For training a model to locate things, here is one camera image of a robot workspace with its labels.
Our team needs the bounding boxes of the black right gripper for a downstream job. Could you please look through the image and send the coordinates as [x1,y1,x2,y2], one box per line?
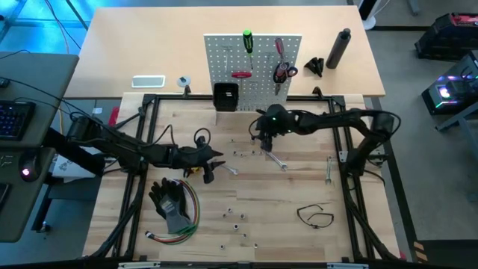
[249,121,278,153]

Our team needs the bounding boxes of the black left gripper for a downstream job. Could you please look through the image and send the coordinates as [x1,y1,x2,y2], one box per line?
[172,143,227,185]

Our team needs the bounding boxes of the blue red scissors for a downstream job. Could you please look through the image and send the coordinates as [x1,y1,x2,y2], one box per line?
[271,61,299,96]

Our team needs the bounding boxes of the red T-handle hex key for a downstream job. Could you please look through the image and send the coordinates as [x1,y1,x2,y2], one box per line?
[230,70,253,94]

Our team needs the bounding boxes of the white metal pegboard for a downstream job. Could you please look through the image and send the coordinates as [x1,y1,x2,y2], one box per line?
[203,33,303,112]

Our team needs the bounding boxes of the red clear-handled screwdriver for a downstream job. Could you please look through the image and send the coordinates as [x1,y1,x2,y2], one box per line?
[273,36,286,65]

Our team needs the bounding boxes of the green black screwdriver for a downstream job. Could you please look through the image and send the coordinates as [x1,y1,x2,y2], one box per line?
[242,28,255,72]

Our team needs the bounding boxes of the silver combination wrench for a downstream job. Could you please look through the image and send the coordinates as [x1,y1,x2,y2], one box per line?
[324,155,334,185]
[218,163,240,176]
[265,150,290,173]

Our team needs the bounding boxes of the black plastic pegboard bin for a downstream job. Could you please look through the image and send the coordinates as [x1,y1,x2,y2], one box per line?
[212,81,240,113]

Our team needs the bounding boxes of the black grey work glove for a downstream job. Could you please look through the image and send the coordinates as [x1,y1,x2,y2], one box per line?
[147,176,193,235]

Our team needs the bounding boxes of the black wedge-shaped part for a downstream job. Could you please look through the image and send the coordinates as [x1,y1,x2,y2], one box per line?
[302,56,326,79]

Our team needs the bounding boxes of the black-framed safety glasses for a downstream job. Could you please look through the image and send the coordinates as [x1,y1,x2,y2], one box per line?
[296,203,335,230]

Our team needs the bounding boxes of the long metal pegboard hook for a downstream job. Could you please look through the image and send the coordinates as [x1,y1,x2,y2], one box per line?
[221,43,233,74]

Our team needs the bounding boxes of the white smartphone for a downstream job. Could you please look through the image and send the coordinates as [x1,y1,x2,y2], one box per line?
[131,74,167,90]

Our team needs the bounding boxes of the black cylinder bottle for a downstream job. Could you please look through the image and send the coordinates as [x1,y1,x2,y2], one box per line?
[325,27,353,70]

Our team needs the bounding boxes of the light wooden desk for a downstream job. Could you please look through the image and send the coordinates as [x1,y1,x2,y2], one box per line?
[63,4,387,100]

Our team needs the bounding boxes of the black angled bar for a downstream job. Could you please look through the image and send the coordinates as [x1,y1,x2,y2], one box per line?
[41,128,106,177]

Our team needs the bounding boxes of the white printed sheet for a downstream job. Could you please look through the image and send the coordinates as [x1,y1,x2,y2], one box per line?
[51,149,106,181]

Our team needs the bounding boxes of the white round stand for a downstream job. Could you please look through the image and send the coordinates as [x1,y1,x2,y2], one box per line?
[357,0,386,31]

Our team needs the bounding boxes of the black computer mouse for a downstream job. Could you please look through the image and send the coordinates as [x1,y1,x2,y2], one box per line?
[18,154,41,184]

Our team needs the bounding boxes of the grey side desk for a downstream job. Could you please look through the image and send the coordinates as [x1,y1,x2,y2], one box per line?
[0,52,80,244]

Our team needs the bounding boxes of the computer tower with RGB lights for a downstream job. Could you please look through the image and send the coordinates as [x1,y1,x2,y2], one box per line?
[420,50,478,117]

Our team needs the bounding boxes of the black backlit keyboard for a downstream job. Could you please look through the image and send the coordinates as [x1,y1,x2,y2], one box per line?
[0,99,37,143]

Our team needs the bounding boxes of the black equipment case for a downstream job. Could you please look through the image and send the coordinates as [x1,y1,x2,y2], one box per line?
[413,11,478,61]

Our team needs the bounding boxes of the black aluminium table frame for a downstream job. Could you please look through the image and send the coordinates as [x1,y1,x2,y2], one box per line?
[84,92,403,265]

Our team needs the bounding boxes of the red cable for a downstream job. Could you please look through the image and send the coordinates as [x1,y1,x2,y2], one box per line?
[144,179,198,244]

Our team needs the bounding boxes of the red clamp handle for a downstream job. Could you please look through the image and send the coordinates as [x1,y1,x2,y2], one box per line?
[108,105,121,129]

